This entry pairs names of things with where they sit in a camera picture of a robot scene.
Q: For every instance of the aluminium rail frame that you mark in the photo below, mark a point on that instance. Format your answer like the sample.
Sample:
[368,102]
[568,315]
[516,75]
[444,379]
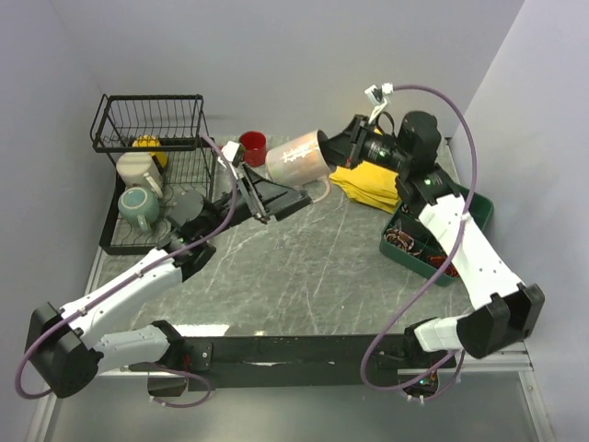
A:
[141,386]

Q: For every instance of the red mug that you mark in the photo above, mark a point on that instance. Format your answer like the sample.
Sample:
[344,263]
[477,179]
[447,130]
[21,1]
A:
[255,148]

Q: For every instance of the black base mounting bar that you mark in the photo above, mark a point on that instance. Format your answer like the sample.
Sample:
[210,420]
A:
[275,361]

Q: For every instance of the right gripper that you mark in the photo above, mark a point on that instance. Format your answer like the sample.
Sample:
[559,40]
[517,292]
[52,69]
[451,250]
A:
[346,148]

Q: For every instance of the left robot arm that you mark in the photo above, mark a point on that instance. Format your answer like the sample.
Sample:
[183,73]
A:
[119,308]

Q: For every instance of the speckled teal mug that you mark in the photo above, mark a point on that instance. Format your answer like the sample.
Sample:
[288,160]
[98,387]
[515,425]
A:
[140,207]

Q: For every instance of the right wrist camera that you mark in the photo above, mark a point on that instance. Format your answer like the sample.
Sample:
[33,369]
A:
[379,97]

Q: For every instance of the floral mug green inside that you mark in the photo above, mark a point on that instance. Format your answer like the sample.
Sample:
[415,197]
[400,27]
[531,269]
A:
[138,169]

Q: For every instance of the yellow folded cloth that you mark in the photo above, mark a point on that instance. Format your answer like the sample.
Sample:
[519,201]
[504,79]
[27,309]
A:
[370,185]

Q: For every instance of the pink mug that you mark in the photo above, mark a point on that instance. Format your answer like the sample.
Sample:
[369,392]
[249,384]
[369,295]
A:
[300,161]

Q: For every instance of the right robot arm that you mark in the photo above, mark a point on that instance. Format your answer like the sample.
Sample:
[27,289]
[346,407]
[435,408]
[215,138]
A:
[505,308]

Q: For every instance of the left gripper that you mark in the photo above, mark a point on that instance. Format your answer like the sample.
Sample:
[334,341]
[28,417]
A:
[266,197]

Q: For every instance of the green compartment organizer box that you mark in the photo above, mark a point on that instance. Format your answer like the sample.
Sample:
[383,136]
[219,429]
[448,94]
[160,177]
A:
[406,241]

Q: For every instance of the black wire dish rack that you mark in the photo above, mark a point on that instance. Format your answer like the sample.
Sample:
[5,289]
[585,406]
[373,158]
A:
[178,123]

